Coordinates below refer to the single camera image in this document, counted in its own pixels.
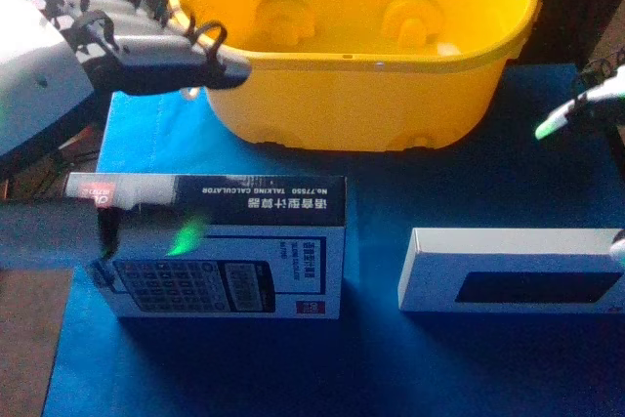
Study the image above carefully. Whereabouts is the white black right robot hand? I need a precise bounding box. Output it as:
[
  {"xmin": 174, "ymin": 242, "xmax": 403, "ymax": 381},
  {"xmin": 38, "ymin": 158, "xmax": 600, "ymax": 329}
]
[{"xmin": 533, "ymin": 48, "xmax": 625, "ymax": 271}]

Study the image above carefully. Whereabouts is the white box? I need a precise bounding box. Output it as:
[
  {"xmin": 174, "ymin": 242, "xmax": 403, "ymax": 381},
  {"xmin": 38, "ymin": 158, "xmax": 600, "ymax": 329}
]
[{"xmin": 396, "ymin": 227, "xmax": 625, "ymax": 314}]

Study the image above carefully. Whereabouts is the talking calculator box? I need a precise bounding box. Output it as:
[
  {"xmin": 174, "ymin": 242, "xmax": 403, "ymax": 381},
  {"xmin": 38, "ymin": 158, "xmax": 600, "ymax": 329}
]
[{"xmin": 65, "ymin": 172, "xmax": 349, "ymax": 321}]

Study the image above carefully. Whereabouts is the yellow plastic bin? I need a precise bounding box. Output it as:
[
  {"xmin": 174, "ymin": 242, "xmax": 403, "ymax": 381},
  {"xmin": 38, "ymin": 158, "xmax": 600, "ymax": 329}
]
[{"xmin": 165, "ymin": 0, "xmax": 541, "ymax": 152}]

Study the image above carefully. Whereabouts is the blue cloth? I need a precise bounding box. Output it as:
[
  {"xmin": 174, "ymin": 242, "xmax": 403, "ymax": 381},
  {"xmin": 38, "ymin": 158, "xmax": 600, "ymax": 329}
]
[{"xmin": 41, "ymin": 63, "xmax": 625, "ymax": 417}]

